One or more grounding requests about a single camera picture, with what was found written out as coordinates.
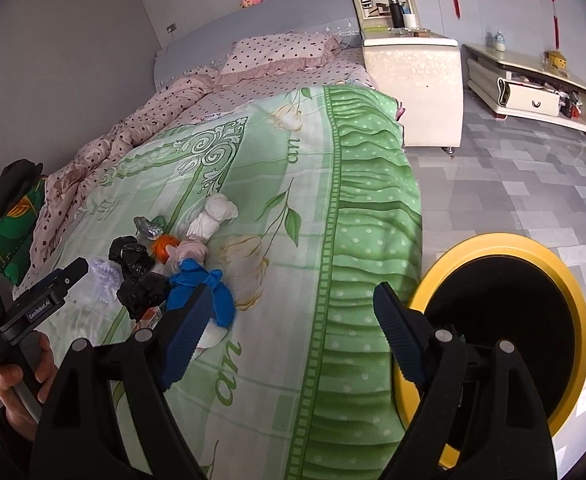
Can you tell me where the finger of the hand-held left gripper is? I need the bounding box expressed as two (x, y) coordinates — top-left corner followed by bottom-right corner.
(60, 258), (90, 303)

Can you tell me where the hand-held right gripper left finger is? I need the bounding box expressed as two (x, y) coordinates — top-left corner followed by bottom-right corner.
(29, 282), (216, 480)

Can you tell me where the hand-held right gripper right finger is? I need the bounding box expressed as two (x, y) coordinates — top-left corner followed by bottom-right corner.
(372, 281), (559, 480)

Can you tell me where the white paper napkin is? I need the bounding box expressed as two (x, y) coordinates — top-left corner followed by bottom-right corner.
(193, 325), (229, 356)

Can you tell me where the white ruffled paper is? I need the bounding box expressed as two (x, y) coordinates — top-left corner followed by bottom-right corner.
(89, 257), (124, 303)

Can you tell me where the red snack packet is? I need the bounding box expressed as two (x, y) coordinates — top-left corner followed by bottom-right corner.
(135, 307), (161, 331)

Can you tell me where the blue plastic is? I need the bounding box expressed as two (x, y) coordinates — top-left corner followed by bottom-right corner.
(165, 257), (236, 328)

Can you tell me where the black plastic bag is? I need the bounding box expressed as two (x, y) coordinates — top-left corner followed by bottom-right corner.
(109, 236), (155, 277)
(117, 272), (173, 322)

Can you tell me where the pink cloth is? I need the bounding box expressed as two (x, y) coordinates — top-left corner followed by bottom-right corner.
(170, 239), (209, 276)

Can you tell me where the green foil wrapper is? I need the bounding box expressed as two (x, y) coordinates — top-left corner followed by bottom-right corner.
(133, 215), (166, 238)

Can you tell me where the orange fruit peel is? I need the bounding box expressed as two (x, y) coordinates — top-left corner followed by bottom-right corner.
(152, 234), (180, 263)

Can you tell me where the white tissue wad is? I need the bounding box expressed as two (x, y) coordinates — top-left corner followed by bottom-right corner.
(185, 195), (238, 242)

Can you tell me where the yellow round bin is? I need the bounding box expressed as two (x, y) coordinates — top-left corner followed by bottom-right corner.
(390, 232), (586, 468)

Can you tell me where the person's left forearm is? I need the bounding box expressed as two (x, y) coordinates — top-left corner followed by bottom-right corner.
(0, 407), (36, 478)

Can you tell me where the person's left hand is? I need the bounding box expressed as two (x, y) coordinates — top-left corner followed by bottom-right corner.
(0, 332), (60, 427)

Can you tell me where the black bin liner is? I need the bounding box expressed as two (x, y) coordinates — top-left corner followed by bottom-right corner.
(413, 255), (574, 448)

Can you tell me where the green printed blanket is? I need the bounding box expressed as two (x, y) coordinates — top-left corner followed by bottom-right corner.
(13, 85), (424, 480)

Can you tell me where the pink dotted quilt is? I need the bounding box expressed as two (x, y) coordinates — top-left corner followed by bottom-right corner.
(13, 72), (224, 286)

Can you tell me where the cream nightstand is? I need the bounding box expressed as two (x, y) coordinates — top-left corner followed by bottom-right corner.
(353, 0), (464, 153)

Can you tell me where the pink dotted bed sheet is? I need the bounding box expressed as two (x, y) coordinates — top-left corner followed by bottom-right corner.
(208, 45), (379, 111)

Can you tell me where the pink dotted pillow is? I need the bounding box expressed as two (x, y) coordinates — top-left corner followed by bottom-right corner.
(218, 32), (346, 83)

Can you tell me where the cream low cabinet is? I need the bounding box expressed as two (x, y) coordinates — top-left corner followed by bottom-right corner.
(462, 42), (586, 136)

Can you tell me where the grey bed headboard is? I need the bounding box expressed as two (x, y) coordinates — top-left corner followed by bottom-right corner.
(153, 0), (361, 91)

